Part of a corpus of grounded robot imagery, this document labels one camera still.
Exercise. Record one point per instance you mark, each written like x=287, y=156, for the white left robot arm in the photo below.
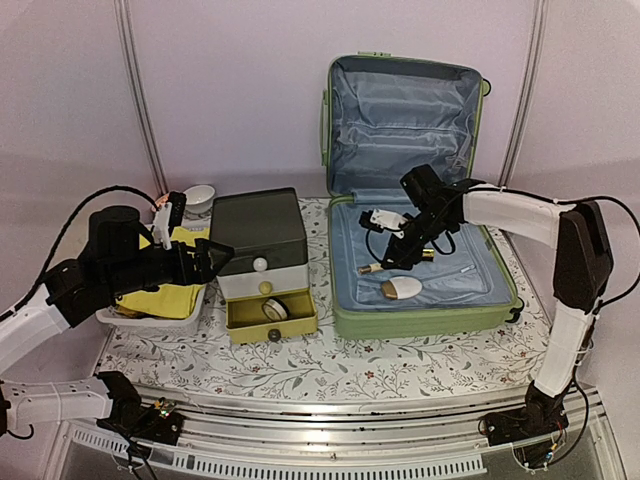
x=108, y=398

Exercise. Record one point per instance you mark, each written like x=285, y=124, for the small white bowl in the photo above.
x=199, y=199

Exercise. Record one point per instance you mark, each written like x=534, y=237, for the aluminium front rail frame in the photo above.
x=428, y=438

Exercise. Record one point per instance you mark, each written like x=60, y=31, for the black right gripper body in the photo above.
x=429, y=226

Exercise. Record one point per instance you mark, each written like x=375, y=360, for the beige oval compact case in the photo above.
x=400, y=288

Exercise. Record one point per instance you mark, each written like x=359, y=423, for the slim gold cosmetic pencil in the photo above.
x=370, y=268

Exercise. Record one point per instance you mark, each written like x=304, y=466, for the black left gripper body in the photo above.
x=131, y=274

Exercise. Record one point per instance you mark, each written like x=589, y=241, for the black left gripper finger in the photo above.
x=209, y=258
x=170, y=213

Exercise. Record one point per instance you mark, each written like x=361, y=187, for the white plastic mesh basket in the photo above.
x=148, y=325

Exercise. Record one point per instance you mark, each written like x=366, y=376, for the black gold lipstick tube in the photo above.
x=428, y=255

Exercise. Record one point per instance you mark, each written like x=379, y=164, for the green hard-shell suitcase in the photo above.
x=398, y=143

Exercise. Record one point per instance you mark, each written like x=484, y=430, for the floral white tablecloth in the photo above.
x=325, y=368

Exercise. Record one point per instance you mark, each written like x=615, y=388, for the round cream compact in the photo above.
x=275, y=310

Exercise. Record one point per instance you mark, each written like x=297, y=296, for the drawer cabinet with dark top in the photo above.
x=267, y=231

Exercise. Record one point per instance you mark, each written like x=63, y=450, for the plain yellow garment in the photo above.
x=169, y=302

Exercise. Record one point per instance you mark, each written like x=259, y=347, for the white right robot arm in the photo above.
x=583, y=262

